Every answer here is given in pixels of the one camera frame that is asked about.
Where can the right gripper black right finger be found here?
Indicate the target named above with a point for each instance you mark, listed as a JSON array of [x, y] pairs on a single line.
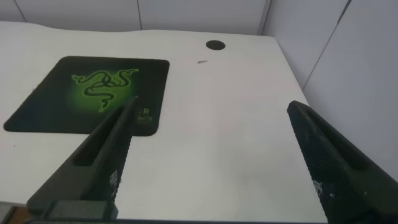
[[342, 174]]

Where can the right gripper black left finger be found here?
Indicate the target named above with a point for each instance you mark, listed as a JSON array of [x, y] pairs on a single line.
[[93, 174]]

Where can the black green snake-logo mouse pad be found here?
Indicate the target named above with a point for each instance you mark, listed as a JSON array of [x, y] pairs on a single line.
[[56, 96]]

